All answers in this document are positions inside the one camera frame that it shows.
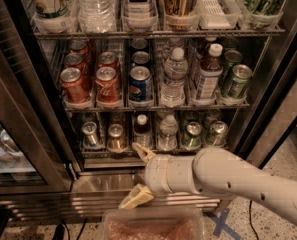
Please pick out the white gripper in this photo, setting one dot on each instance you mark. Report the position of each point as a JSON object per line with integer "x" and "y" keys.
{"x": 156, "y": 174}

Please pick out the orange soda can front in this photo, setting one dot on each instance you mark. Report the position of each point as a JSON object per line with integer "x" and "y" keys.
{"x": 116, "y": 137}

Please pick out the orange soda can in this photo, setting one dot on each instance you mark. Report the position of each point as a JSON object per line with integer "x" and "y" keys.
{"x": 117, "y": 118}
{"x": 116, "y": 137}

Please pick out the brown tea bottle bottom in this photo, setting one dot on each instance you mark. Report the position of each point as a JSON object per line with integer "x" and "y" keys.
{"x": 142, "y": 131}

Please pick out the water bottle bottom shelf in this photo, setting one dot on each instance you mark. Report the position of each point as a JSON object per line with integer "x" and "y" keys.
{"x": 167, "y": 140}

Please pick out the water bottle shelf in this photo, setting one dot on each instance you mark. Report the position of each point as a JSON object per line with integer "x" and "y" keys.
{"x": 175, "y": 71}
{"x": 167, "y": 140}

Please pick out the green can bottom front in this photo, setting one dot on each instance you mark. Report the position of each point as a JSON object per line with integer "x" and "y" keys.
{"x": 191, "y": 137}

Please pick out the silver can bottom left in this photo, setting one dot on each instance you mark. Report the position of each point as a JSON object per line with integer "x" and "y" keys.
{"x": 89, "y": 129}

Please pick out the orange soda can behind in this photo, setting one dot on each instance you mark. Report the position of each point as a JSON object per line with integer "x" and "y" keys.
{"x": 117, "y": 118}

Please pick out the green can bottom right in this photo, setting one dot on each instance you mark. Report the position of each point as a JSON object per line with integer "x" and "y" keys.
{"x": 217, "y": 133}

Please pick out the water bottle middle shelf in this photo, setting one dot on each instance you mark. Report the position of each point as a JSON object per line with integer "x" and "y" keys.
{"x": 175, "y": 71}

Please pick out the blue pepsi can front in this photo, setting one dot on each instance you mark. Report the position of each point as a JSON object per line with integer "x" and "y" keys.
{"x": 140, "y": 84}

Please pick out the blue pepsi can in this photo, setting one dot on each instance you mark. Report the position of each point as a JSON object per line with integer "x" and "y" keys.
{"x": 139, "y": 44}
{"x": 140, "y": 84}
{"x": 141, "y": 58}

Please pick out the red cola can front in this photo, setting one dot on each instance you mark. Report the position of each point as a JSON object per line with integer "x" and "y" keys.
{"x": 108, "y": 85}

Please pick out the red cola can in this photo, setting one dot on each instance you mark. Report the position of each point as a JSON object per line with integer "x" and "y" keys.
{"x": 108, "y": 59}
{"x": 108, "y": 85}

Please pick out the red can front left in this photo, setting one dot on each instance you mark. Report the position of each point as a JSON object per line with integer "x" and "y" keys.
{"x": 74, "y": 85}

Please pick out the glass fridge door left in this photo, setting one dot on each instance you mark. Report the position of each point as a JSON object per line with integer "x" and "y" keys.
{"x": 27, "y": 101}

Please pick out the stainless steel fridge cabinet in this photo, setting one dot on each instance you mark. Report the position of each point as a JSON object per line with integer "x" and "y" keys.
{"x": 117, "y": 183}

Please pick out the red cola can behind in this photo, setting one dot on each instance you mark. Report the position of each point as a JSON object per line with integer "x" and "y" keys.
{"x": 108, "y": 59}

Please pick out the tea bottle middle shelf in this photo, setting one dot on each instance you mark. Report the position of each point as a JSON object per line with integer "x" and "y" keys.
{"x": 210, "y": 70}

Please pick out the blue pepsi can back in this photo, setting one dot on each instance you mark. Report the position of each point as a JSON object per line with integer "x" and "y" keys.
{"x": 139, "y": 44}

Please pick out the green can middle front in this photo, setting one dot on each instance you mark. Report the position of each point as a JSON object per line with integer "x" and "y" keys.
{"x": 236, "y": 82}

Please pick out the red can back left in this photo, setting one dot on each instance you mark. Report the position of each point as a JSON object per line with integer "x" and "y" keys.
{"x": 82, "y": 47}

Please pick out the green can middle behind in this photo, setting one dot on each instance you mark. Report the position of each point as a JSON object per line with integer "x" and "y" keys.
{"x": 230, "y": 58}

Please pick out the open fridge door right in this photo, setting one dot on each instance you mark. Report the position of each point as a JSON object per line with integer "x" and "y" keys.
{"x": 276, "y": 94}

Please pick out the brown tall can top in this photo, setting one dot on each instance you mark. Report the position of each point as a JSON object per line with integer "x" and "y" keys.
{"x": 180, "y": 14}

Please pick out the white green can top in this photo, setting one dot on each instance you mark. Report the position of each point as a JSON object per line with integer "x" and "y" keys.
{"x": 51, "y": 0}

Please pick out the clear plastic bin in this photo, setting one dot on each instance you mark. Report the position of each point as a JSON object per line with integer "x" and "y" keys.
{"x": 153, "y": 223}

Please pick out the blue tape cross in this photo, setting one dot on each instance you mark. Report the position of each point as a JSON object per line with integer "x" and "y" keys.
{"x": 221, "y": 226}

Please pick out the white labelled bottle top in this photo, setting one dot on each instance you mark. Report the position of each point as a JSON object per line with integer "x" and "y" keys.
{"x": 139, "y": 15}

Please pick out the empty white plastic tray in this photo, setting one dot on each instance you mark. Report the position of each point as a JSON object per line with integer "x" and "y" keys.
{"x": 217, "y": 14}

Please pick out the clear water bottle top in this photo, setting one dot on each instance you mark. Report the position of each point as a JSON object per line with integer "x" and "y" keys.
{"x": 96, "y": 16}

